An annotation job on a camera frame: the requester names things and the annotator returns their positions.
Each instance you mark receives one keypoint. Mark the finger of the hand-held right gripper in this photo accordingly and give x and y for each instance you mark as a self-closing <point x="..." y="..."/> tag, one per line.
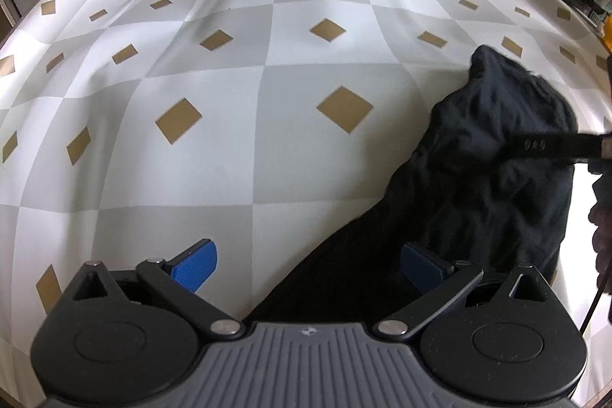
<point x="554" y="146"/>

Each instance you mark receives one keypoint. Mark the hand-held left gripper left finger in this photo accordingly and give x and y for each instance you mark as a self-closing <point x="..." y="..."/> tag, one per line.
<point x="196" y="267"/>

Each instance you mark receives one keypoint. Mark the light blue plastic item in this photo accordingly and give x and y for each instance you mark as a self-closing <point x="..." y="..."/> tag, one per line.
<point x="592" y="4"/>

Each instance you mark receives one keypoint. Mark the black t-shirt with red print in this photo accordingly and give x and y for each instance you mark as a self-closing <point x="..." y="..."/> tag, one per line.
<point x="478" y="197"/>

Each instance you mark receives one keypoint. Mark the person's right hand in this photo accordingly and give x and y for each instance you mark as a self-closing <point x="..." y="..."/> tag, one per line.
<point x="603" y="236"/>

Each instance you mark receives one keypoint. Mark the grey white checkered tablecloth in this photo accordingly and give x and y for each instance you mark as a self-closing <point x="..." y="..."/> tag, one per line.
<point x="215" y="126"/>

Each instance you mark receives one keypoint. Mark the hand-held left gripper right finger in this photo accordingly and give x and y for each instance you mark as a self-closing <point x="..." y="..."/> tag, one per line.
<point x="423" y="267"/>

